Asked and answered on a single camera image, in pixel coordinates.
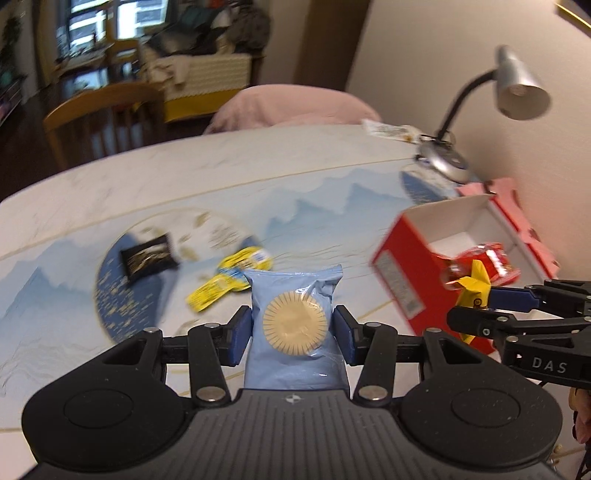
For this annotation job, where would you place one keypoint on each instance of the black snack packet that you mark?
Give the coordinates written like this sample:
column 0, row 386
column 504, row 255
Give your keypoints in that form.
column 148, row 256

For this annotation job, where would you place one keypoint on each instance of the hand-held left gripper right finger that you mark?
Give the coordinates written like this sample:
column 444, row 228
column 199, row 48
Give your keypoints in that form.
column 344, row 337

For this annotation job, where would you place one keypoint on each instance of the red cardboard box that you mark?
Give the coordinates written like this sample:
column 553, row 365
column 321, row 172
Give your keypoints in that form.
column 406, row 272

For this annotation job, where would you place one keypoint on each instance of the red snack packet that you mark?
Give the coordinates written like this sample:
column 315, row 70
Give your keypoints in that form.
column 489, row 263

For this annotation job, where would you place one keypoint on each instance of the gold framed wall picture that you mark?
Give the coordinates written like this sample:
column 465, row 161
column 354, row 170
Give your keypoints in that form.
column 575, row 9

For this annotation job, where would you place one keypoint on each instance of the wooden chair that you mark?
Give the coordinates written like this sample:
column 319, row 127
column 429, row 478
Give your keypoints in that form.
column 101, row 120

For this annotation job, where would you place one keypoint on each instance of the plain yellow snack packet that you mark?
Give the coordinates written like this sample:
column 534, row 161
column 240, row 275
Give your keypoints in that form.
column 475, row 286

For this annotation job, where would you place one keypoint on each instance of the yellow blue-label snack packet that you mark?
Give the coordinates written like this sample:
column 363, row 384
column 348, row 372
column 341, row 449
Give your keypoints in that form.
column 247, row 261

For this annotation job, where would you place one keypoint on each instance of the pink cushioned chair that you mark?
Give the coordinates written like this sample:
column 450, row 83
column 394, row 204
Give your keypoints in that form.
column 295, row 108

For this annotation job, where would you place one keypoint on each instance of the window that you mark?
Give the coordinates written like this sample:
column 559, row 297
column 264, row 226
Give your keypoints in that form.
column 111, row 18

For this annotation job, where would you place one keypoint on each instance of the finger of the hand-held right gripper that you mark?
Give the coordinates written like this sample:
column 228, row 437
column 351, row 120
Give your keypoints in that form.
column 480, row 323
column 512, row 299

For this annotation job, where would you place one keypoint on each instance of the light blue cookie packet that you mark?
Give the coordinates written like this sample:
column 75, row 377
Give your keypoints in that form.
column 295, row 318

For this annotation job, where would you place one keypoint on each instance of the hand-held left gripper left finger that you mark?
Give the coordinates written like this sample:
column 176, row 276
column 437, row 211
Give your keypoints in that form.
column 240, row 337

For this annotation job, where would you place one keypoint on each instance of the pile of clothes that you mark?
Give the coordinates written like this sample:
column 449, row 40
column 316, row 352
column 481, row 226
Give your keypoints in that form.
column 207, row 27

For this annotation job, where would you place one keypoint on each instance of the silver desk lamp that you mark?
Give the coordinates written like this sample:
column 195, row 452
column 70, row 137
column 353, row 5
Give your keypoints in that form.
column 517, row 83

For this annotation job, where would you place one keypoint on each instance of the long yellow snack packet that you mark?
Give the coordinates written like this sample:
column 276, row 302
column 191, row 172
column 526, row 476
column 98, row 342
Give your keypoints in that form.
column 214, row 290

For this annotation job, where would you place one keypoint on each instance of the sofa with yellow base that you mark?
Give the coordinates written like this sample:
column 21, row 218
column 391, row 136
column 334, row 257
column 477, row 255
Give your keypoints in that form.
column 207, row 83

